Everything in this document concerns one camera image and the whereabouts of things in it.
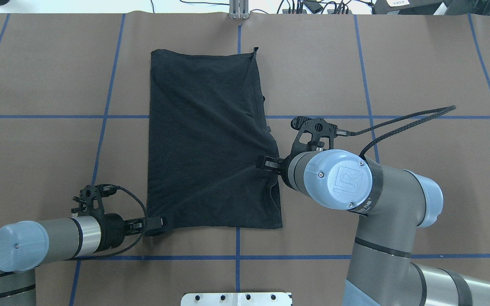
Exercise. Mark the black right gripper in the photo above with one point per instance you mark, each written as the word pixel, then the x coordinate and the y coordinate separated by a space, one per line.
pixel 286 172

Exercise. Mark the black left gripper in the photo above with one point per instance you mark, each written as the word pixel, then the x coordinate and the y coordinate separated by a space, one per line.
pixel 112 230

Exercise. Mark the black printed t-shirt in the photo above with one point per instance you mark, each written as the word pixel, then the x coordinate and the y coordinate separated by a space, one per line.
pixel 207 127

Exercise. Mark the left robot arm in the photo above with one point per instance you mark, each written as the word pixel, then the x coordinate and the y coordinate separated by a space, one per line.
pixel 26 245

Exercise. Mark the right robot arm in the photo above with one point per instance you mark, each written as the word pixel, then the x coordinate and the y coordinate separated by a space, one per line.
pixel 391 203

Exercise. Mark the brown table cover mat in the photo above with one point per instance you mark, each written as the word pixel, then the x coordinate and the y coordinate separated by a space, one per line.
pixel 74 93

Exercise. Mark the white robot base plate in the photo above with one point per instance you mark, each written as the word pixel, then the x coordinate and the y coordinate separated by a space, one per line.
pixel 237 299

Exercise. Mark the aluminium frame post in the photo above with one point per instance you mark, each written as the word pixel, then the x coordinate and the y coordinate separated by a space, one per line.
pixel 239 9

